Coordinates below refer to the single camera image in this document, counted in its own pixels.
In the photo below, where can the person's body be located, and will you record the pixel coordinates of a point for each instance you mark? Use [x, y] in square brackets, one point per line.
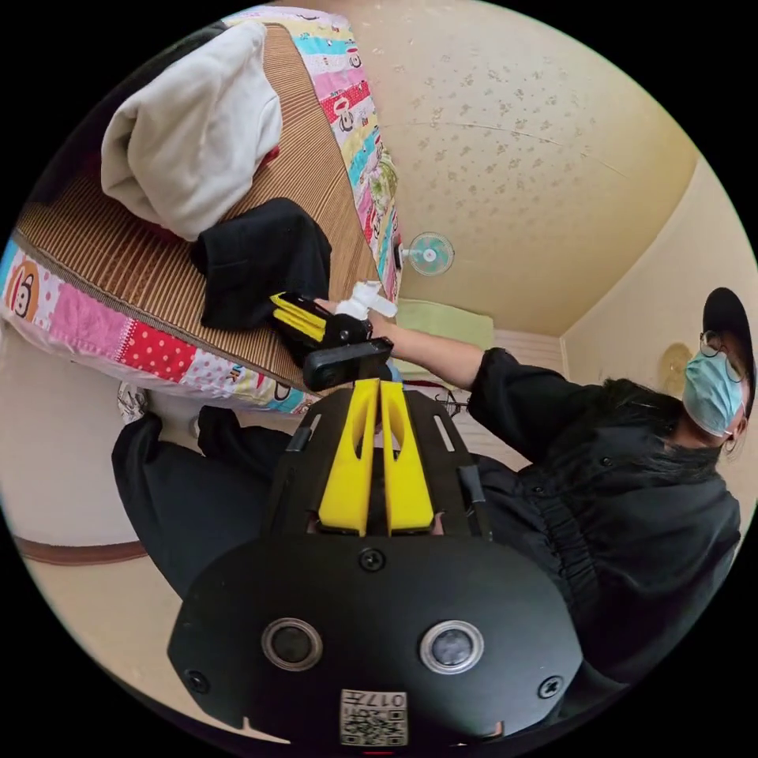
[622, 503]

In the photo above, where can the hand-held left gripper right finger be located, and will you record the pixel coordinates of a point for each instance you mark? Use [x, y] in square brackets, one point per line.
[408, 474]

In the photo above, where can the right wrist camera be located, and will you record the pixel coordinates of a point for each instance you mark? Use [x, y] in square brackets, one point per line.
[346, 364]

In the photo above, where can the bed with woven mat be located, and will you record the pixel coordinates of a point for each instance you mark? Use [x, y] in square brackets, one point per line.
[118, 260]

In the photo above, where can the black pants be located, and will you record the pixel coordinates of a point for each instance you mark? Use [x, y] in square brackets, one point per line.
[266, 260]

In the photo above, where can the person's right forearm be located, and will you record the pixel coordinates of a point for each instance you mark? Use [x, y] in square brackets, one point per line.
[438, 350]

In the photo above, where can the pile of clothes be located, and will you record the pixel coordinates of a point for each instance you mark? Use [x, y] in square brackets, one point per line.
[189, 130]

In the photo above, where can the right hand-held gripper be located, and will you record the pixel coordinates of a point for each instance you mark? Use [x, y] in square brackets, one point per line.
[343, 331]

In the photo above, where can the person's right hand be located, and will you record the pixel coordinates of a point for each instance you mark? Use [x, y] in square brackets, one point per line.
[367, 302]

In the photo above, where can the small light blue fan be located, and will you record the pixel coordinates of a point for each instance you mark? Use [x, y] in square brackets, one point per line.
[427, 253]

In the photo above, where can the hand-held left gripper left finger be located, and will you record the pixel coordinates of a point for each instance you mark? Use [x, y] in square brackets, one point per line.
[349, 468]

